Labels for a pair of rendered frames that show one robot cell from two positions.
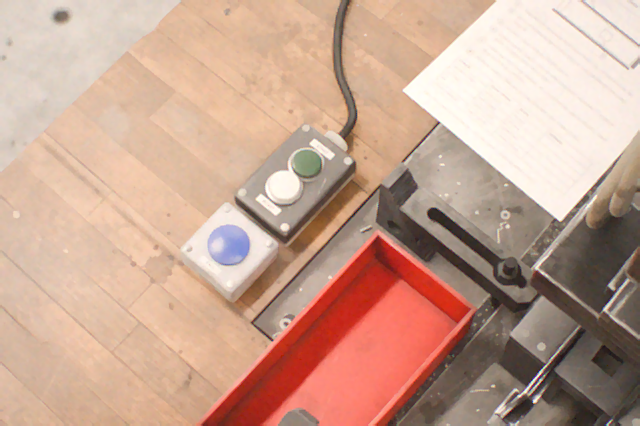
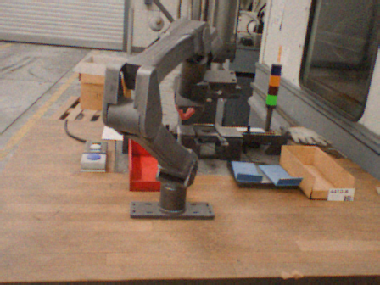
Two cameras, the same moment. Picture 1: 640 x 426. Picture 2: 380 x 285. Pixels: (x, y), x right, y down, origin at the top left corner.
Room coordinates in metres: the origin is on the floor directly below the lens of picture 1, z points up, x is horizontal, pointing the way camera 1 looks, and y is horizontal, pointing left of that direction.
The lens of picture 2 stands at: (-0.51, 0.76, 1.39)
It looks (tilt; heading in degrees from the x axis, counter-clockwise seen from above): 18 degrees down; 311
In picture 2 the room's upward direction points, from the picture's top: 6 degrees clockwise
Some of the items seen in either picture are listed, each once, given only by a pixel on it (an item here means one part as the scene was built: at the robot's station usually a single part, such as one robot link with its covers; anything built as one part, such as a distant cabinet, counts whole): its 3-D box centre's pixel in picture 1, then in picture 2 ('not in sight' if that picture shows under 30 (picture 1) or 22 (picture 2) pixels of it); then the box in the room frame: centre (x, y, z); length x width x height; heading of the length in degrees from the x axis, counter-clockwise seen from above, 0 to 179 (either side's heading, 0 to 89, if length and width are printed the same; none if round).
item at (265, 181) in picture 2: not in sight; (259, 174); (0.13, -0.27, 0.91); 0.17 x 0.16 x 0.02; 52
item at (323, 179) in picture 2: not in sight; (314, 171); (0.02, -0.38, 0.93); 0.25 x 0.13 x 0.08; 142
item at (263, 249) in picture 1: (230, 257); (93, 166); (0.47, 0.09, 0.90); 0.07 x 0.07 x 0.06; 52
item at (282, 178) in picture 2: not in sight; (279, 171); (0.08, -0.28, 0.93); 0.15 x 0.07 x 0.03; 146
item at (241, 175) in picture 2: not in sight; (246, 168); (0.15, -0.22, 0.93); 0.15 x 0.07 x 0.03; 134
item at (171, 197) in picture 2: not in sight; (172, 197); (0.14, 0.09, 0.94); 0.20 x 0.07 x 0.08; 52
